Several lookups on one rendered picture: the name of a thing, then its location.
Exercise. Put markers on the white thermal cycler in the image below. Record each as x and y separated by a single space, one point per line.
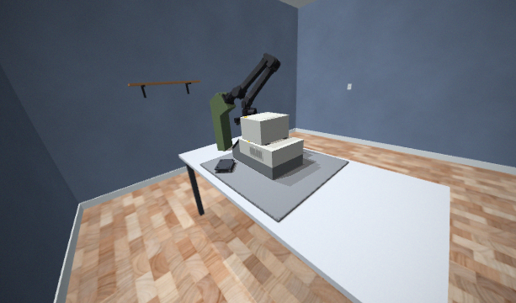
266 145

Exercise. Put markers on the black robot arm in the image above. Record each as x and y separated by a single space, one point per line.
271 65

